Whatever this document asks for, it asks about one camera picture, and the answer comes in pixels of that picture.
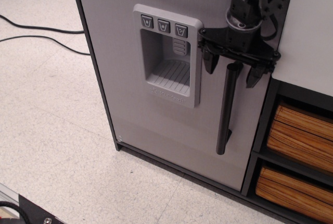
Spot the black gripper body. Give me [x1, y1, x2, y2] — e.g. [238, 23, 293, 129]
[198, 27, 281, 73]

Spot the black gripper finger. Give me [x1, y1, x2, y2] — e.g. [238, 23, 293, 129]
[246, 65, 267, 89]
[202, 45, 219, 74]

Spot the black bar door handle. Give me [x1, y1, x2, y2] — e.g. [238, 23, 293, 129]
[216, 61, 243, 155]

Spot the grey toy fridge door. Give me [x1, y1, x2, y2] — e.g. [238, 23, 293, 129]
[76, 0, 270, 191]

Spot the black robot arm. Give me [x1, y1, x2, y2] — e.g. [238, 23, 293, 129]
[198, 0, 286, 88]

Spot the dark grey fridge cabinet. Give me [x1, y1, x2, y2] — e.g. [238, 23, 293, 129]
[68, 0, 333, 224]

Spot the grey water dispenser panel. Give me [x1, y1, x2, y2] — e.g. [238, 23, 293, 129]
[133, 4, 203, 108]

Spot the white cabinet door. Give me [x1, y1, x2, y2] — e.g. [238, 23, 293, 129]
[272, 0, 332, 96]

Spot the upper woven orange basket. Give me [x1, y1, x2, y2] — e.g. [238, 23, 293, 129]
[267, 103, 332, 174]

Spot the woven orange basket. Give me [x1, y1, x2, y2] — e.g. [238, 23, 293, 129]
[255, 166, 332, 223]
[267, 103, 332, 174]

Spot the lower woven orange basket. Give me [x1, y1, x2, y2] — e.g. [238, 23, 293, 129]
[255, 166, 332, 223]

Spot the black floor cable lower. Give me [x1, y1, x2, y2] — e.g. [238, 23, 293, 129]
[0, 35, 91, 55]

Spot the black floor cable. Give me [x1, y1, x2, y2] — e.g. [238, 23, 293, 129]
[0, 35, 91, 55]
[0, 14, 85, 35]

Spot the black floor cable upper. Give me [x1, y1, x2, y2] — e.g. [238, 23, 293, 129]
[0, 14, 85, 35]

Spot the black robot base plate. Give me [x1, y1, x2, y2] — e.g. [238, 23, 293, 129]
[18, 195, 64, 224]

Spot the aluminium frame rail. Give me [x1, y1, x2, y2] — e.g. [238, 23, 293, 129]
[0, 183, 20, 219]

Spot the black braided base cable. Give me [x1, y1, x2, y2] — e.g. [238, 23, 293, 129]
[0, 200, 33, 224]

